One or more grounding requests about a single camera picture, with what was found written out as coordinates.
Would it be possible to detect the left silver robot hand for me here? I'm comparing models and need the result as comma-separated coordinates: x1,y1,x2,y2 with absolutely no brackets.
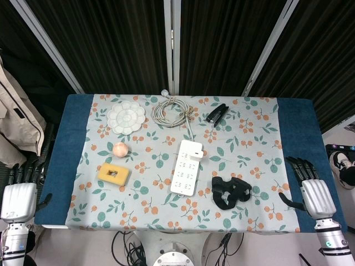
1,157,53,222

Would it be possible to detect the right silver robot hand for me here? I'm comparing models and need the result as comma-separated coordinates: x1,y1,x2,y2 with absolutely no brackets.
278,156,337,220

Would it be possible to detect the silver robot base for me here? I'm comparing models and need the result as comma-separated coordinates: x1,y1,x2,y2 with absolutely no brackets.
133,231,214,266

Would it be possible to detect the white power strip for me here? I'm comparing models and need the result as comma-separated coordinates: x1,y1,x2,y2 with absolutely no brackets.
170,140,204,196

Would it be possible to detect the black and white sneaker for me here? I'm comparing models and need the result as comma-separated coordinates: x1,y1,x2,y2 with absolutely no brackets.
329,151,355,191

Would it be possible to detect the black device with lights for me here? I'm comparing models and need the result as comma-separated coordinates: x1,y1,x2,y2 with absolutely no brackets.
324,143,355,167

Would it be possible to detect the blue table cover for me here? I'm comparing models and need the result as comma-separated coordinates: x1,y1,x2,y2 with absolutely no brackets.
33,94,347,234

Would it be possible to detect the beige jacket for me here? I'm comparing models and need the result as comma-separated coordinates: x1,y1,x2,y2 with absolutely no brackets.
0,55,47,168

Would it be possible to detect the yellow sponge block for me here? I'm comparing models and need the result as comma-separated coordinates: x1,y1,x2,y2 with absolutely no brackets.
97,162,130,186

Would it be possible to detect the pink peach ball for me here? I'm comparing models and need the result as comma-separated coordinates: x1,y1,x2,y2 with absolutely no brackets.
112,142,129,158

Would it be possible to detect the black ribbed divider panel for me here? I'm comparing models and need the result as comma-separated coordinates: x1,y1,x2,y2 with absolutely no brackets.
171,0,299,96
0,0,84,124
244,0,355,134
11,0,174,95

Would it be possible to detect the black stapler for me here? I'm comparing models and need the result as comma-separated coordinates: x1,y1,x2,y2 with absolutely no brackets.
205,103,230,124

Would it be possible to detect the white flower paint palette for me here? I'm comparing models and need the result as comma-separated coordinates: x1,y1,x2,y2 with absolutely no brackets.
106,100,146,136

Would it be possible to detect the floral tablecloth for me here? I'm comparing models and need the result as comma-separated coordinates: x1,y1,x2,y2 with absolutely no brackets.
64,94,302,233

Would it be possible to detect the black floor cable bundle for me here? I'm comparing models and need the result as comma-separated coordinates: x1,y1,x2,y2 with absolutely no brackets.
111,230,153,266

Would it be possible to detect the white cable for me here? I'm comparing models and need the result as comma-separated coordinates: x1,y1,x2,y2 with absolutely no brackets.
151,89,196,141

